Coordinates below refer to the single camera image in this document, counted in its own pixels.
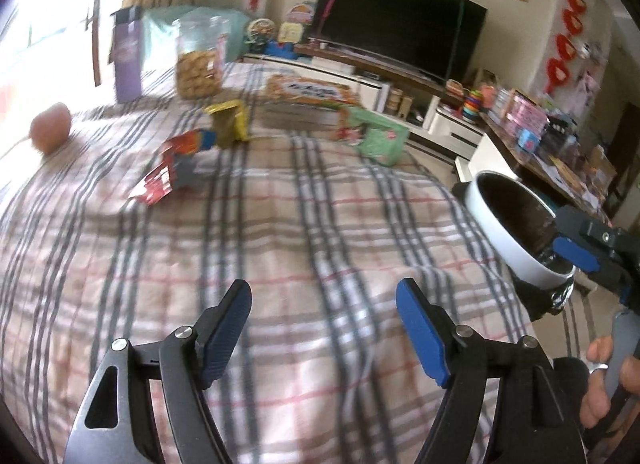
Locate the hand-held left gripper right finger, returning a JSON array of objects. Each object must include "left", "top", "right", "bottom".
[{"left": 395, "top": 277, "right": 586, "bottom": 464}]

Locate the dark wooden door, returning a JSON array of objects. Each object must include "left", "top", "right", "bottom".
[{"left": 607, "top": 102, "right": 640, "bottom": 205}]

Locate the person's right hand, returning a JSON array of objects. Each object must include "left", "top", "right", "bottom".
[{"left": 580, "top": 335, "right": 640, "bottom": 430}]

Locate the red wall sticker string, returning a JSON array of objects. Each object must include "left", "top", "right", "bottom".
[{"left": 544, "top": 0, "right": 589, "bottom": 94}]

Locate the black flat television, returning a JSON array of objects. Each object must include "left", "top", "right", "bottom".
[{"left": 306, "top": 0, "right": 488, "bottom": 86}]

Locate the white television cabinet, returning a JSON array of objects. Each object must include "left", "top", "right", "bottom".
[{"left": 242, "top": 44, "right": 486, "bottom": 150}]

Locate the pink toy box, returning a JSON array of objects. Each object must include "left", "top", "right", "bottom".
[{"left": 505, "top": 89, "right": 548, "bottom": 130}]

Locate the clear cookie jar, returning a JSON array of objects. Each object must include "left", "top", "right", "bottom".
[{"left": 172, "top": 14, "right": 231, "bottom": 100}]

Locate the pink round object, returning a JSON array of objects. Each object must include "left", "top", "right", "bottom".
[{"left": 29, "top": 102, "right": 72, "bottom": 155}]

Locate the orange biscuit box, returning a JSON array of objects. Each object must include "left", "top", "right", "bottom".
[{"left": 262, "top": 74, "right": 361, "bottom": 130}]

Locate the green tissue pack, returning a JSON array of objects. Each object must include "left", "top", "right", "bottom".
[{"left": 340, "top": 107, "right": 411, "bottom": 167}]

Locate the yellow framed card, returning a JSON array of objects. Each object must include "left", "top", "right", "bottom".
[{"left": 277, "top": 22, "right": 306, "bottom": 45}]

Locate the house shaped sign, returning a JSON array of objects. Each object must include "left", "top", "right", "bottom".
[{"left": 285, "top": 3, "right": 317, "bottom": 25}]

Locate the red and blue snack wrapper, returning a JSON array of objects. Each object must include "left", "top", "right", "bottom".
[{"left": 160, "top": 128, "right": 221, "bottom": 160}]

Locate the cluttered wooden side table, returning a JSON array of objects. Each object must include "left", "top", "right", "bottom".
[{"left": 455, "top": 109, "right": 616, "bottom": 225}]

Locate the yellow snack wrapper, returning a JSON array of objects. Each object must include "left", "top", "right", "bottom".
[{"left": 204, "top": 99, "right": 251, "bottom": 147}]

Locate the plaid blanket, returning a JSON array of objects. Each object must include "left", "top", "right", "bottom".
[{"left": 0, "top": 62, "right": 538, "bottom": 464}]

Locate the white bin with black liner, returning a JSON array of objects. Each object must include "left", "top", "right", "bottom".
[{"left": 452, "top": 174, "right": 581, "bottom": 322}]

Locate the red and silver snack wrapper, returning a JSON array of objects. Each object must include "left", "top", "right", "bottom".
[{"left": 127, "top": 151, "right": 201, "bottom": 207}]

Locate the stacking ring toy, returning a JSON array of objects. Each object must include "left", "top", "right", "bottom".
[{"left": 462, "top": 89, "right": 483, "bottom": 120}]

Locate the teal cloth bundle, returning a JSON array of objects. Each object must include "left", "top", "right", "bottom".
[{"left": 140, "top": 4, "right": 251, "bottom": 65}]

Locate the purple box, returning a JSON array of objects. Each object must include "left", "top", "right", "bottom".
[{"left": 110, "top": 5, "right": 146, "bottom": 104}]

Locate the ferris wheel toy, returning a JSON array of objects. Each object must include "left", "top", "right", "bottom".
[{"left": 242, "top": 18, "right": 278, "bottom": 52}]

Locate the blue toy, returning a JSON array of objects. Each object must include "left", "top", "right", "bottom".
[{"left": 265, "top": 39, "right": 298, "bottom": 59}]

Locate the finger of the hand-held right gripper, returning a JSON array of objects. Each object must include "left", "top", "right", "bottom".
[
  {"left": 552, "top": 237, "right": 631, "bottom": 295},
  {"left": 555, "top": 206, "right": 640, "bottom": 265}
]

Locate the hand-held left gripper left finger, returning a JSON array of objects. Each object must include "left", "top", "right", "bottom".
[{"left": 62, "top": 279, "right": 253, "bottom": 464}]

